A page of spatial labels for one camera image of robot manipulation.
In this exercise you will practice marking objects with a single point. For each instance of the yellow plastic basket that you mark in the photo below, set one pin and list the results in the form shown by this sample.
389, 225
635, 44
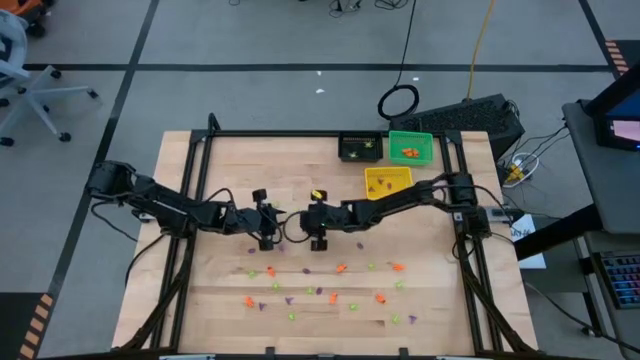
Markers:
395, 172

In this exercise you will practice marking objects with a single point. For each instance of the backlit keyboard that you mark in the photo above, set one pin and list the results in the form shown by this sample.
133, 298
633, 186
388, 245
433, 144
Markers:
622, 280

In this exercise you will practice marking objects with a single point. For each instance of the orange chair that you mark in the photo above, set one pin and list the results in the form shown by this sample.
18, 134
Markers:
22, 6

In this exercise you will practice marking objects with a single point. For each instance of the grey side desk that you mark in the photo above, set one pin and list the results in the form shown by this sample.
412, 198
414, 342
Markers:
600, 195

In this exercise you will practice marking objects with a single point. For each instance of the yellow power plug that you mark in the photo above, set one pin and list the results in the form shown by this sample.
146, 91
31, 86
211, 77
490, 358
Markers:
514, 174

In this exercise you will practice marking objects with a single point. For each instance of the black orange-striped floor mat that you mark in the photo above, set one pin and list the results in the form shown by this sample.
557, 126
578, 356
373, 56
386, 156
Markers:
617, 62
15, 320

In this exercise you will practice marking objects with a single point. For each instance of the white office chair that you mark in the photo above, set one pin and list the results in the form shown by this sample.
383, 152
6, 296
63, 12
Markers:
31, 94

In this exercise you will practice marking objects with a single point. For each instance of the grey keyboard desk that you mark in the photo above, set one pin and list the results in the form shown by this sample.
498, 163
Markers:
615, 330

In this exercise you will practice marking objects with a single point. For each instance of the black desk support beam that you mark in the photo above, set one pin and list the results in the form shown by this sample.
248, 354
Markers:
560, 230

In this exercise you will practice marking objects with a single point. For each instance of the black computer tower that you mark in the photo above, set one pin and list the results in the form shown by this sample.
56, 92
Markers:
460, 117

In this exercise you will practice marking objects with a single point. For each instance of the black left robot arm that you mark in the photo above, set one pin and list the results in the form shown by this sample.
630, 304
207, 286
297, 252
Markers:
165, 207

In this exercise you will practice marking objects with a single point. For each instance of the white paper sheet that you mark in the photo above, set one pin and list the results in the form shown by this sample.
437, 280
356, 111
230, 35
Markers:
532, 257

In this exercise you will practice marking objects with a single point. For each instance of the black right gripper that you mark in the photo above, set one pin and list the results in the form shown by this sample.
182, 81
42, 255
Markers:
332, 217

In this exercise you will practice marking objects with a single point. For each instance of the green plastic basket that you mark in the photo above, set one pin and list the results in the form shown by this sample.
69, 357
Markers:
397, 142

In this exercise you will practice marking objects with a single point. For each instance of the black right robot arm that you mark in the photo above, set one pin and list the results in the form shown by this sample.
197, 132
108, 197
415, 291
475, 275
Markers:
400, 197

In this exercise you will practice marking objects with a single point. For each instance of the black monitor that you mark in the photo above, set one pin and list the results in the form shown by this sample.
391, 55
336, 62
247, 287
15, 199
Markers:
625, 127

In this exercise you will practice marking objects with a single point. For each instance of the black plastic basket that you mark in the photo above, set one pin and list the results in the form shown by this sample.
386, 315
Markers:
350, 142

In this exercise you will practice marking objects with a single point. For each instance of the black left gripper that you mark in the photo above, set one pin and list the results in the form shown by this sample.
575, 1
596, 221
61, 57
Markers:
250, 221

